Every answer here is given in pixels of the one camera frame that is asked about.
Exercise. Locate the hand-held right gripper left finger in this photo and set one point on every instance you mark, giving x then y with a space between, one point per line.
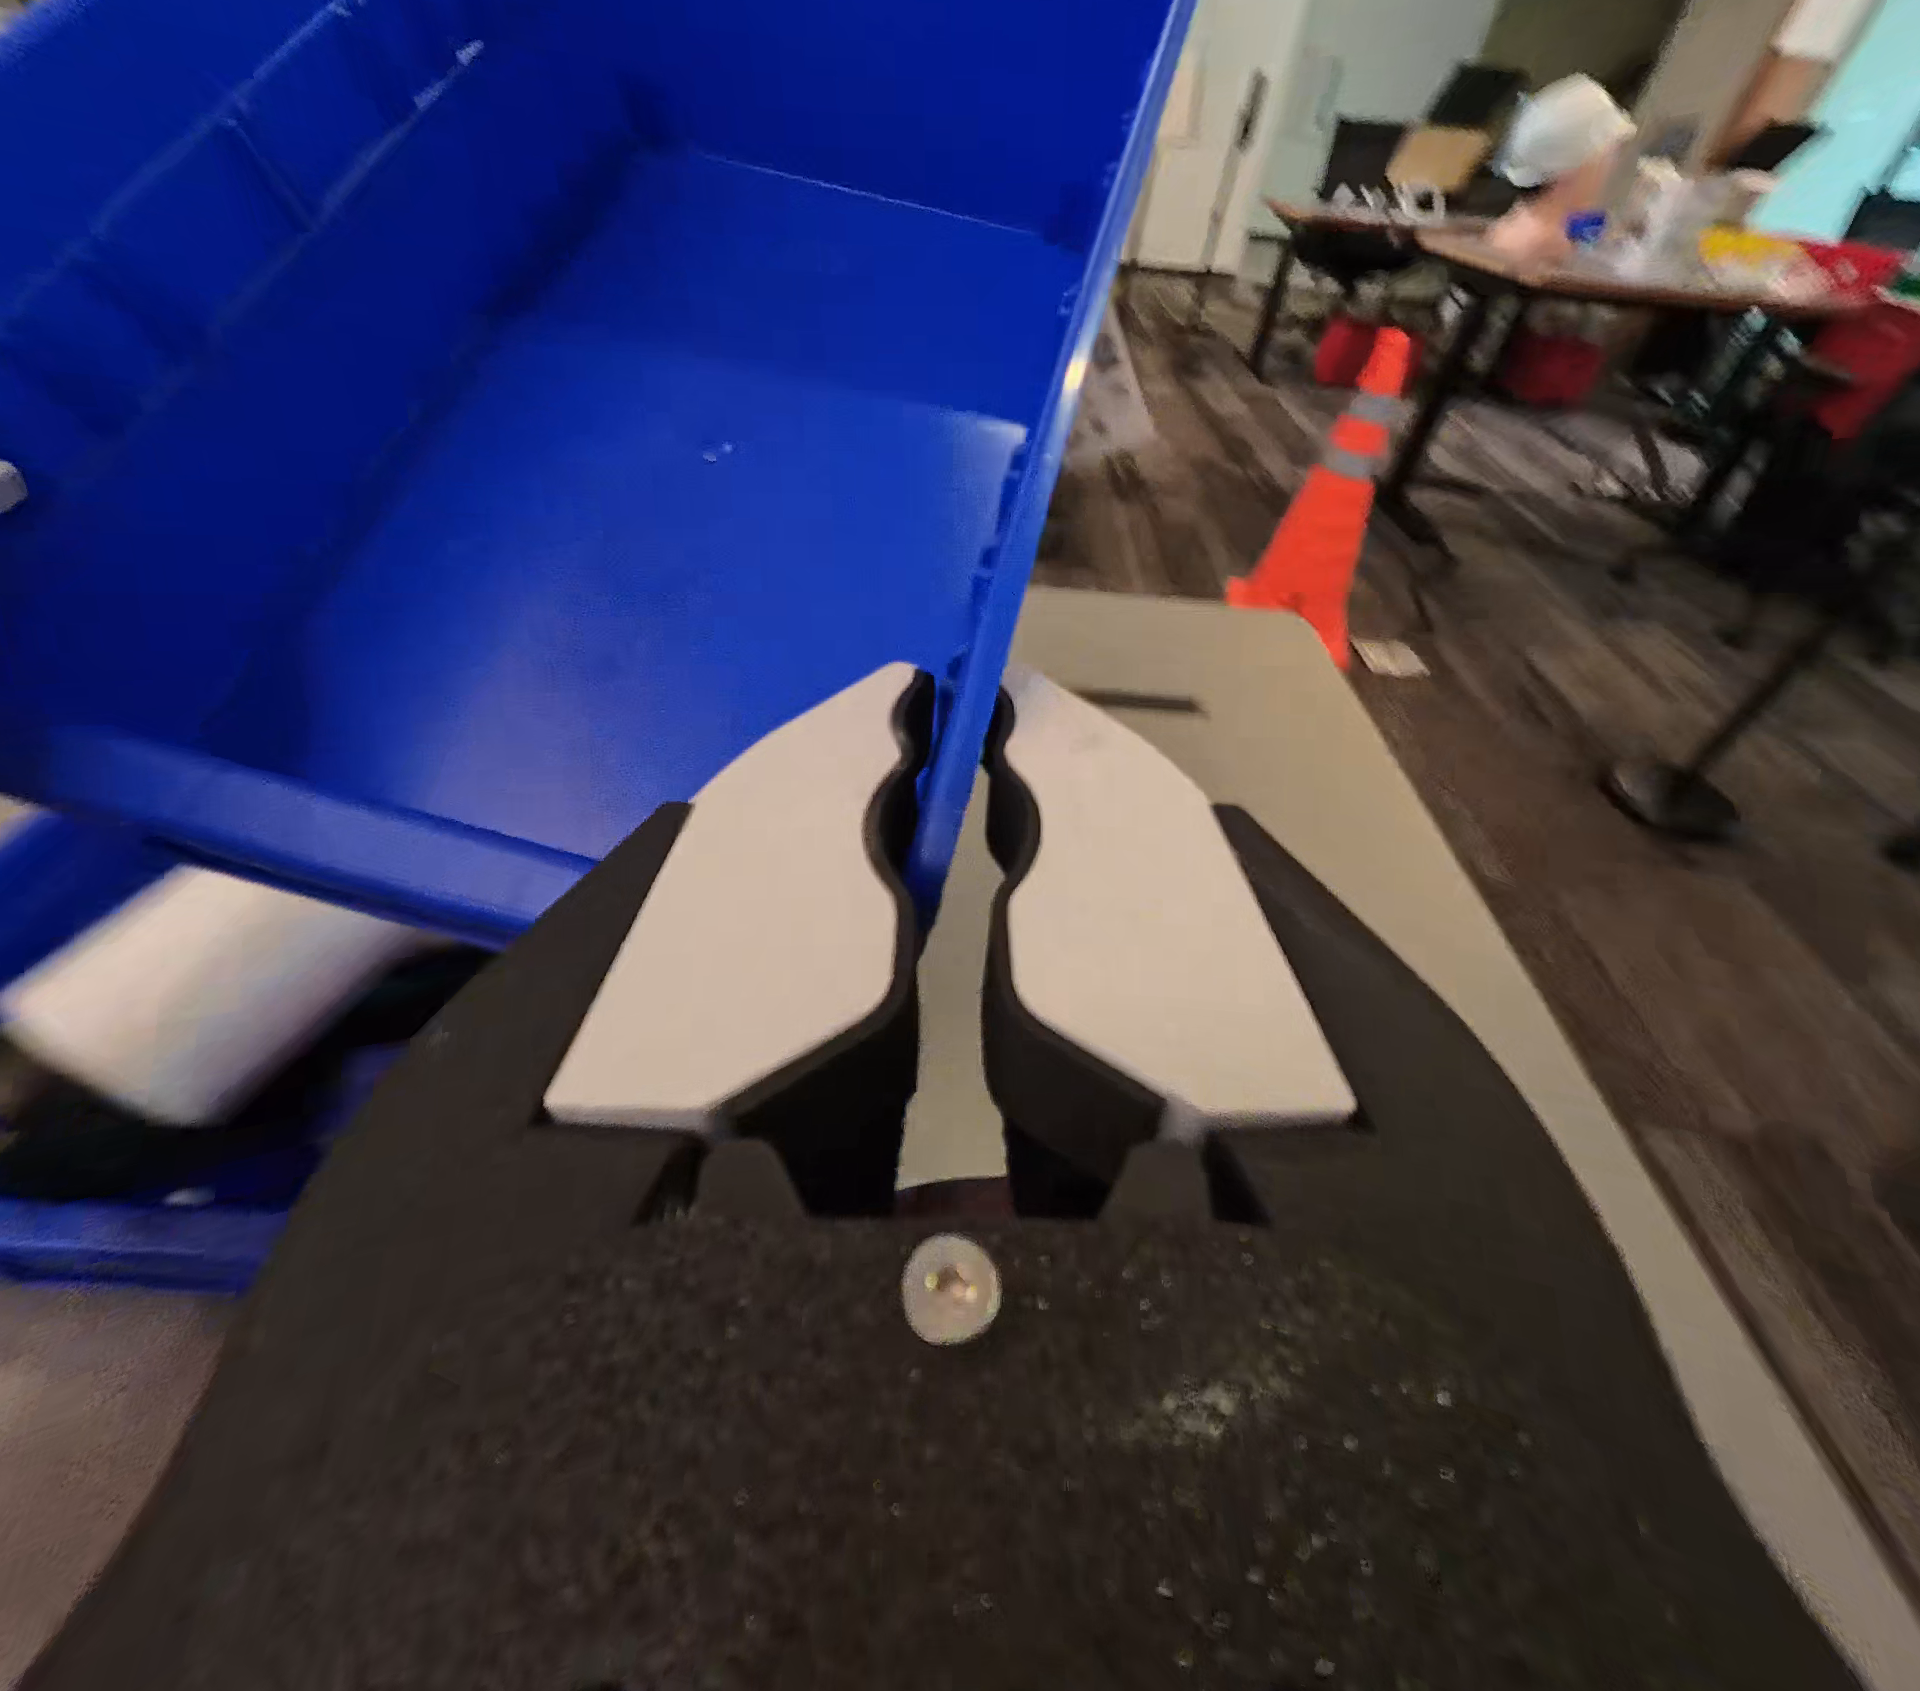
735 941

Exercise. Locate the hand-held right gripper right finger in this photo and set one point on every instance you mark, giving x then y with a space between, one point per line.
1171 955

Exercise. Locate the white device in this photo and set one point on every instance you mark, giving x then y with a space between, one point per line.
194 1001

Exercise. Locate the blue plastic bin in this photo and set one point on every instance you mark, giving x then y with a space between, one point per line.
600 370
121 1241

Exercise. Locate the orange traffic cone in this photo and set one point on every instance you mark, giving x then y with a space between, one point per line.
1321 522

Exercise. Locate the black pole stand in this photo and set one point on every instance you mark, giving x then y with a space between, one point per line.
1665 797

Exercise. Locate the red bin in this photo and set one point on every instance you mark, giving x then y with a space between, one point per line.
1552 370

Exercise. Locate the wooden far table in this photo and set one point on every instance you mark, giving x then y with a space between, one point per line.
1621 274

